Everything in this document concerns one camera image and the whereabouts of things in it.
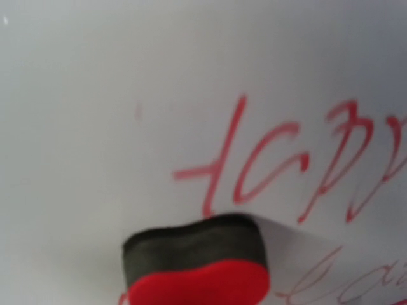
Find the pink framed whiteboard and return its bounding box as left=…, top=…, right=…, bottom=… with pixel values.
left=1, top=1, right=406, bottom=304

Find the red black whiteboard eraser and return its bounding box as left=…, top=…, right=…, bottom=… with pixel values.
left=119, top=214, right=271, bottom=304

